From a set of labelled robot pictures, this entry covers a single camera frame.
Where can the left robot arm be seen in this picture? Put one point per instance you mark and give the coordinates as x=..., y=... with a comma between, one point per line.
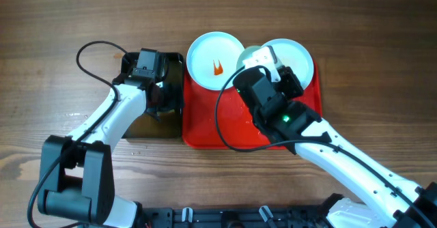
x=76, y=171

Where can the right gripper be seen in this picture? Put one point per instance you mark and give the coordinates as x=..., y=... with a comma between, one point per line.
x=289, y=78

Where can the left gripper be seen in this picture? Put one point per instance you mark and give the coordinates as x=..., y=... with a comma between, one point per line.
x=169, y=102

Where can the red plastic tray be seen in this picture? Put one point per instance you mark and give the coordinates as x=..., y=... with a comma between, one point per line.
x=235, y=121

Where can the black water tray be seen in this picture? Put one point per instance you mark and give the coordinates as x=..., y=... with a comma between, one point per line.
x=170, y=125

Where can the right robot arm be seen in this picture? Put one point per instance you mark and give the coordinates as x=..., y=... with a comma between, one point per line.
x=386, y=198

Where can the white plate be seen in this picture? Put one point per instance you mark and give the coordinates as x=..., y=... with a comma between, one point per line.
x=294, y=55
x=247, y=53
x=212, y=58

